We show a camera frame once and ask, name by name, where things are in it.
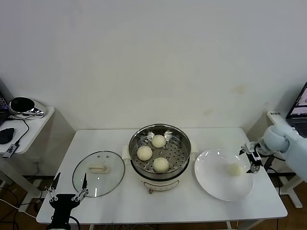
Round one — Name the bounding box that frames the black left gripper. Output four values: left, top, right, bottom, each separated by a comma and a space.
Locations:
46, 172, 89, 221

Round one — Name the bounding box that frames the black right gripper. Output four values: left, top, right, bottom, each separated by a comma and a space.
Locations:
239, 141, 264, 174

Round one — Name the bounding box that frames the white steamed baozi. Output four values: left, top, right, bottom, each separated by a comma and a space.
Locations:
151, 135, 166, 149
136, 145, 153, 161
225, 162, 242, 177
153, 157, 170, 173

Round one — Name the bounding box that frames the glass pot lid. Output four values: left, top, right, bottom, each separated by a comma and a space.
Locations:
72, 150, 126, 198

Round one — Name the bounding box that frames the stainless steel steamer basket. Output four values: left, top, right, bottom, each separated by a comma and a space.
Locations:
128, 124, 192, 180

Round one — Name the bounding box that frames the black power adapter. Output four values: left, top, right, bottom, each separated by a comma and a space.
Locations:
263, 155, 275, 172

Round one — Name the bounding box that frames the white side table with label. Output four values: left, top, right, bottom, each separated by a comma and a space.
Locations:
265, 110, 307, 209

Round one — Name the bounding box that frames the white round plate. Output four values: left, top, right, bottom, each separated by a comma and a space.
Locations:
194, 148, 254, 202

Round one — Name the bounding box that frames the open laptop pink screen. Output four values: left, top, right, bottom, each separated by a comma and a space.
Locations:
286, 82, 307, 138

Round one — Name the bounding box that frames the grey usb hub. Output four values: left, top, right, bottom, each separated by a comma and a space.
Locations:
1, 143, 20, 159

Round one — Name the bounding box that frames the black computer mouse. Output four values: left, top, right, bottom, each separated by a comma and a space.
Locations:
0, 127, 15, 145

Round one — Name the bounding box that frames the cream electric cooking pot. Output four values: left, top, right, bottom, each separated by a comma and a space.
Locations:
121, 141, 199, 194

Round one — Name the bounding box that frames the shiny chrome rounded device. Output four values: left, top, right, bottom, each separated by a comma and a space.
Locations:
8, 96, 47, 118

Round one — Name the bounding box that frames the dark laptop edge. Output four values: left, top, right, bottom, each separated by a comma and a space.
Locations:
0, 91, 12, 127

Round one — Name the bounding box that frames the white floor cable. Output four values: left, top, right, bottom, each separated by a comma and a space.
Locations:
0, 200, 38, 219

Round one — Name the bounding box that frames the thin black cable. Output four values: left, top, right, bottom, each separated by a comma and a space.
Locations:
7, 115, 31, 146

